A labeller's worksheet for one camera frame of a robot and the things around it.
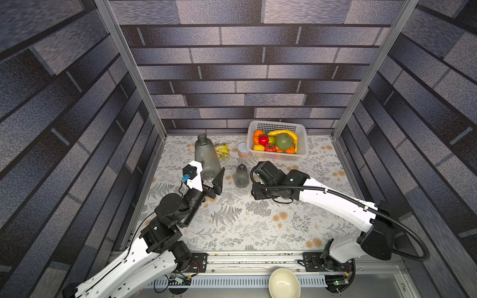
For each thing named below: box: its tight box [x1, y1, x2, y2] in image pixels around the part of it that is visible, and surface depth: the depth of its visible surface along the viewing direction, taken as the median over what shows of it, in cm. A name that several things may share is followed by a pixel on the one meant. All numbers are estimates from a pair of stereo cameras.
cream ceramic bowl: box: [268, 268, 301, 298], surface depth 68 cm
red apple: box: [258, 135, 269, 146], surface depth 109 cm
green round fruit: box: [275, 132, 294, 151], surface depth 103 cm
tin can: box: [237, 142, 250, 160], surface depth 109 cm
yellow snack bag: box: [215, 143, 230, 161], surface depth 109 cm
